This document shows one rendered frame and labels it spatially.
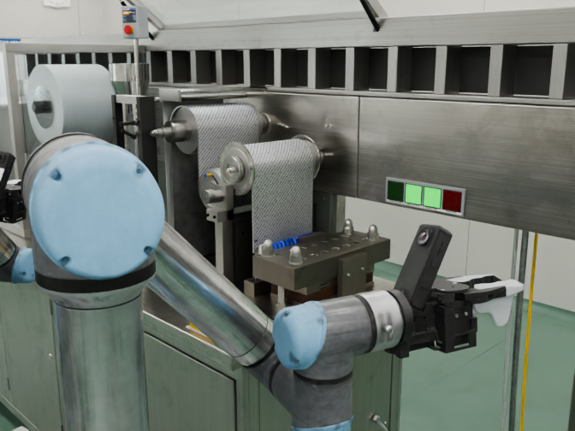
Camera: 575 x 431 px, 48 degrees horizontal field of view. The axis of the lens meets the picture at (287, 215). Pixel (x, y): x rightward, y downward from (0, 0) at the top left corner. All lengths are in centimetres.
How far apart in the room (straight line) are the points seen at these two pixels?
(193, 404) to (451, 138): 95
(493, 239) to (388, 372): 254
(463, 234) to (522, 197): 288
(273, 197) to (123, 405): 118
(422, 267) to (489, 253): 359
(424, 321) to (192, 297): 30
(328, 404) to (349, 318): 11
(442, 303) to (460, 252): 368
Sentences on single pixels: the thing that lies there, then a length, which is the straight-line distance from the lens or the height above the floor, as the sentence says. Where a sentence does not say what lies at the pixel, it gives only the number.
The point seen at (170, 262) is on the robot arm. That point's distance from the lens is 79.
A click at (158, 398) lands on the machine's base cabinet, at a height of 64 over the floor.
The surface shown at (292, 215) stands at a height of 110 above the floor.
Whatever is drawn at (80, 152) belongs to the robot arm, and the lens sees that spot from 60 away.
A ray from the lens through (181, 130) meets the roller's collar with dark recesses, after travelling 192.
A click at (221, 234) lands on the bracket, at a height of 107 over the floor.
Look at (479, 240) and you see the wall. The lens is 445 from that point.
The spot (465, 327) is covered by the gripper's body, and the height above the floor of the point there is 119.
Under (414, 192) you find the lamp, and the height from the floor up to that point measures 119.
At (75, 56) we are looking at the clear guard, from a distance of 259.
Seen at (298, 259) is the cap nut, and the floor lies 104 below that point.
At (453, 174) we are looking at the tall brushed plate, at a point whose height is 125.
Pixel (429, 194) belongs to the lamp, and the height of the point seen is 119.
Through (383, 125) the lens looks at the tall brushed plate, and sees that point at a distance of 182.
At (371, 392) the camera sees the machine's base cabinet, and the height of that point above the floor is 61.
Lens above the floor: 154
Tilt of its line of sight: 14 degrees down
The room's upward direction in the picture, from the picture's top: straight up
